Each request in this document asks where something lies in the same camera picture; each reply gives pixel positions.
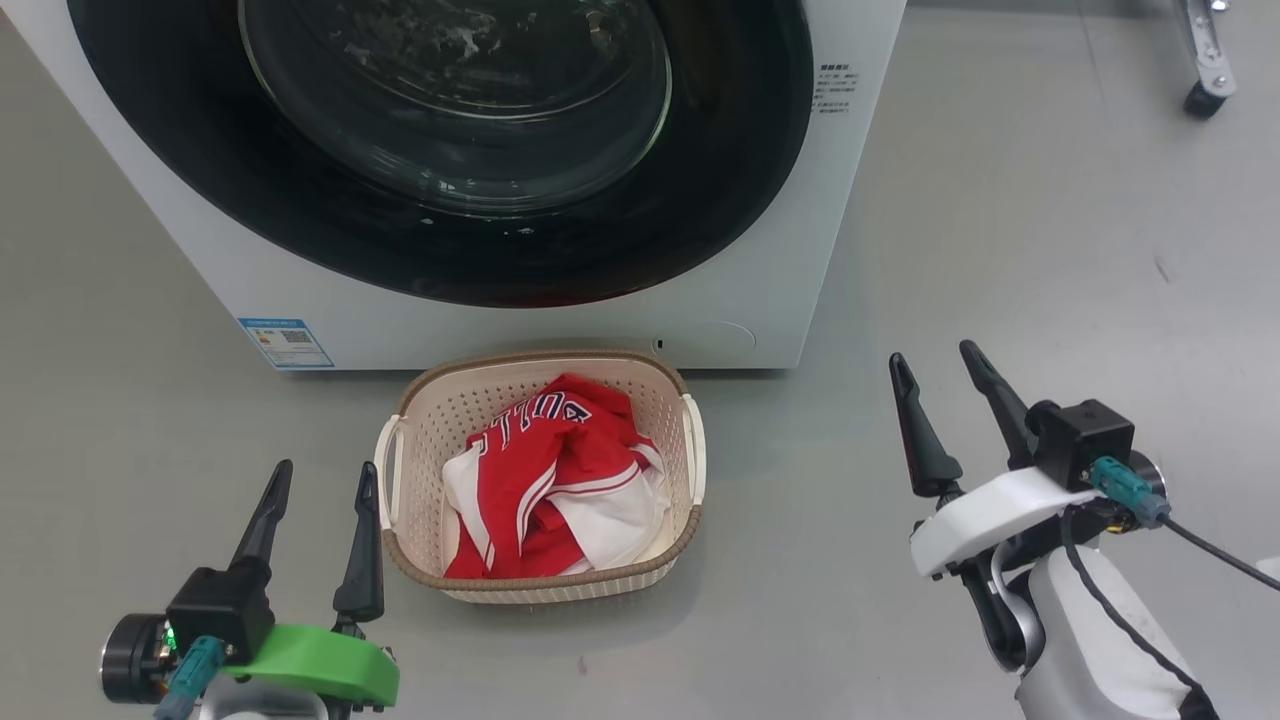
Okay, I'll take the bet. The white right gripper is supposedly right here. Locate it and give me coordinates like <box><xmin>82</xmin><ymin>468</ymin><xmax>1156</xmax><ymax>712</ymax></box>
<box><xmin>889</xmin><ymin>340</ymin><xmax>1101</xmax><ymax>581</ymax></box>

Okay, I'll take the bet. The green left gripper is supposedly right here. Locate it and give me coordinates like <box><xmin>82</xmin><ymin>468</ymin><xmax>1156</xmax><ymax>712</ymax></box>
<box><xmin>225</xmin><ymin>460</ymin><xmax>401</xmax><ymax>709</ymax></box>

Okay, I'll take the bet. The red and white jersey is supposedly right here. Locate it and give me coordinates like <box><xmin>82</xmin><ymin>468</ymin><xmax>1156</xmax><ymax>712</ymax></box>
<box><xmin>442</xmin><ymin>373</ymin><xmax>671</xmax><ymax>581</ymax></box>

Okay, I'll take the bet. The washing machine door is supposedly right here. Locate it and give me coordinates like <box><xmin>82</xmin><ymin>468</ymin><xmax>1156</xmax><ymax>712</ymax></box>
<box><xmin>68</xmin><ymin>0</ymin><xmax>816</xmax><ymax>309</ymax></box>

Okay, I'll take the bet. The cream perforated laundry basket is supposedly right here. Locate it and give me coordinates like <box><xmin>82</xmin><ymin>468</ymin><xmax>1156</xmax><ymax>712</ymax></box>
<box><xmin>375</xmin><ymin>350</ymin><xmax>706</xmax><ymax>606</ymax></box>

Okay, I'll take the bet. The white front-load washing machine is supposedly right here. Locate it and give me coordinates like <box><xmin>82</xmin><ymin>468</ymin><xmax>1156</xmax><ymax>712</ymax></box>
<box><xmin>0</xmin><ymin>0</ymin><xmax>906</xmax><ymax>371</ymax></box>

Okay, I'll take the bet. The blue energy label sticker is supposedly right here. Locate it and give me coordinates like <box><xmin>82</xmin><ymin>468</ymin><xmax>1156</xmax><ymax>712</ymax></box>
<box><xmin>238</xmin><ymin>318</ymin><xmax>336</xmax><ymax>369</ymax></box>

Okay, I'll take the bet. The black text notice label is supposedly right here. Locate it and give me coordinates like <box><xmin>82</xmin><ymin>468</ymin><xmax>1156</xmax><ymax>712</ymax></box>
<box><xmin>815</xmin><ymin>63</ymin><xmax>859</xmax><ymax>116</ymax></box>

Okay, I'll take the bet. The teal plug left camera cable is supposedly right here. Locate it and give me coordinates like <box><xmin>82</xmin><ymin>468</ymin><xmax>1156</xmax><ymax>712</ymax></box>
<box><xmin>152</xmin><ymin>635</ymin><xmax>226</xmax><ymax>720</ymax></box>

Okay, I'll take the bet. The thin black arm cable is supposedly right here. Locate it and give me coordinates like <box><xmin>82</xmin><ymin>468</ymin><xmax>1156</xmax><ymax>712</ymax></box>
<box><xmin>1060</xmin><ymin>505</ymin><xmax>1216</xmax><ymax>720</ymax></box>

